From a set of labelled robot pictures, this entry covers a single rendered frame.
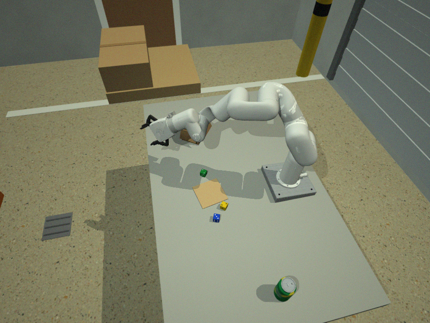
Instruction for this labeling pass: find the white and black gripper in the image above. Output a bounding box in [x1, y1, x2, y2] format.
[140, 115, 177, 146]

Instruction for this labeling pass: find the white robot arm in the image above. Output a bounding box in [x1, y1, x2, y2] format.
[167, 82, 318, 188]

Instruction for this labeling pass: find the brown cardboard box with flaps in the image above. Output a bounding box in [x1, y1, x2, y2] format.
[180, 123, 212, 145]

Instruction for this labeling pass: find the tan square mat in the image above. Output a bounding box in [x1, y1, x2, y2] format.
[192, 178, 228, 209]

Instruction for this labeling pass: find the yellow die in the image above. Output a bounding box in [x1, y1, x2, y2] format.
[220, 201, 228, 211]

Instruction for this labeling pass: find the green drink can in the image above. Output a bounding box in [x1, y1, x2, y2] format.
[274, 277, 296, 302]

